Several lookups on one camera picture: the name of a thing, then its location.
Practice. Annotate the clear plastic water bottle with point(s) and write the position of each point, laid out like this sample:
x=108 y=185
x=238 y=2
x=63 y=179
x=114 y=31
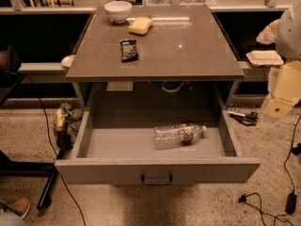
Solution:
x=177 y=135

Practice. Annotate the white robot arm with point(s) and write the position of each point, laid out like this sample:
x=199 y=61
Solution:
x=288 y=36

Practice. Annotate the grey open top drawer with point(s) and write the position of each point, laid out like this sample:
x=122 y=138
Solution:
x=115 y=142

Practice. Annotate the grey cabinet with counter top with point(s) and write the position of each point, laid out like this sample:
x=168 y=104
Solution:
x=185 y=43

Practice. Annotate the black snack packet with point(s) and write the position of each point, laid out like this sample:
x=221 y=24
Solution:
x=128 y=50

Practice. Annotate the yellow sponge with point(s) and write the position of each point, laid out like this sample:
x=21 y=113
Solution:
x=140 y=26

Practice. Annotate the green and yellow bag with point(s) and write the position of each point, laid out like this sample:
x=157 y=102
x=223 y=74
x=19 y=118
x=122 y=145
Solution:
x=67 y=116

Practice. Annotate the white plate on left ledge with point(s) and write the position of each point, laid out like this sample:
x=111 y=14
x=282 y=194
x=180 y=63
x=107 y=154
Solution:
x=67 y=61

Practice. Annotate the white ceramic bowl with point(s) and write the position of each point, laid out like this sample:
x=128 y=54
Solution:
x=118 y=11

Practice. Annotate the black scissors on floor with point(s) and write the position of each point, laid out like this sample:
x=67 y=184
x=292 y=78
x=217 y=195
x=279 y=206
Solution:
x=245 y=119

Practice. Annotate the white foam takeout container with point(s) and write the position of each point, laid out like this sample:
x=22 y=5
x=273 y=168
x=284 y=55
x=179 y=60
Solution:
x=264 y=58

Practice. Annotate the black stand leg with wheel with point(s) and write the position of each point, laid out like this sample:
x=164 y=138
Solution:
x=45 y=197

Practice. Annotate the brown shoe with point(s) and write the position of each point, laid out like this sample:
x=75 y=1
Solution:
x=20 y=208

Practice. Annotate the black drawer handle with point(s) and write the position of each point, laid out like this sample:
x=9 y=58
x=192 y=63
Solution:
x=156 y=181

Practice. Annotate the black power adapter with cable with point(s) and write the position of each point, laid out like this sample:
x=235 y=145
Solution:
x=291 y=198

